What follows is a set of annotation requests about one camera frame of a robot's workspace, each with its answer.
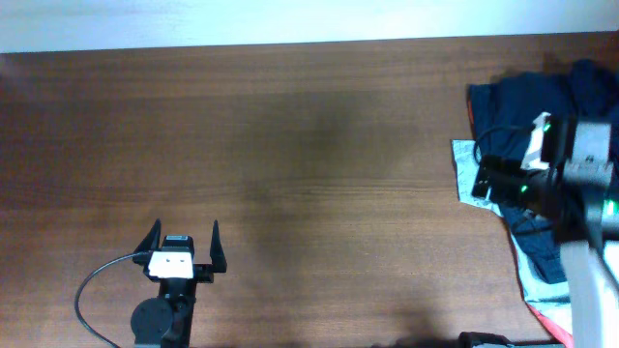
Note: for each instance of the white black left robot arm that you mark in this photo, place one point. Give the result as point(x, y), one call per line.
point(165, 321)

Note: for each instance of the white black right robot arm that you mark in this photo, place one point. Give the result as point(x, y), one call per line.
point(574, 192)

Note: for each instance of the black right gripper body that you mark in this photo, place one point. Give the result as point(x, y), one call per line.
point(512, 184)

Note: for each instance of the navy blue shorts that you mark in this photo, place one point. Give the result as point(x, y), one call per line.
point(502, 111)

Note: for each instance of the dark navy garment pile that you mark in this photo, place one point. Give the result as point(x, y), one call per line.
point(534, 236)

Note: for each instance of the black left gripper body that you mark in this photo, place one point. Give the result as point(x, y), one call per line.
point(203, 275)

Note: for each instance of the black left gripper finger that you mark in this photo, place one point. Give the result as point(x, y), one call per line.
point(152, 240)
point(218, 259)

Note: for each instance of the red orange garment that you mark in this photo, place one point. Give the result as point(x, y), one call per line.
point(550, 303)

